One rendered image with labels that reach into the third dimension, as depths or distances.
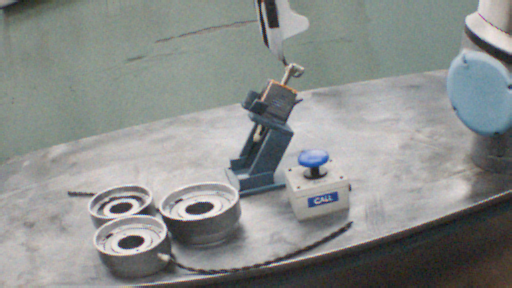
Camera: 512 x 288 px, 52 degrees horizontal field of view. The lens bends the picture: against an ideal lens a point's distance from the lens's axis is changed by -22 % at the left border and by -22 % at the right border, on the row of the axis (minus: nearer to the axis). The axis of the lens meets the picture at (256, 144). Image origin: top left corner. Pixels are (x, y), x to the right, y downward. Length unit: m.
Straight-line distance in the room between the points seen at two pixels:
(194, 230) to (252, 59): 1.70
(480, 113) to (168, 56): 1.83
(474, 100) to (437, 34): 1.95
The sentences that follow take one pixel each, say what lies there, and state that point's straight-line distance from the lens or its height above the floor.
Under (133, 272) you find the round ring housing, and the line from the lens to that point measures 0.77.
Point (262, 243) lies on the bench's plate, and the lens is 0.80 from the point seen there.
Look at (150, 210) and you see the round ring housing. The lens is 0.86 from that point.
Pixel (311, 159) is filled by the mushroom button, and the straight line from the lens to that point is 0.82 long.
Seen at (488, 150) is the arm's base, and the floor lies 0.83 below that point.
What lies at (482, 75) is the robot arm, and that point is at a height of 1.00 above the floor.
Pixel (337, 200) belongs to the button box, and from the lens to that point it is 0.83.
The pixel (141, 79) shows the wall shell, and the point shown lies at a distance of 2.45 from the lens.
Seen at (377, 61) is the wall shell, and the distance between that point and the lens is 2.59.
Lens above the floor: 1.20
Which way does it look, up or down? 22 degrees down
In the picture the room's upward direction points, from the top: 9 degrees counter-clockwise
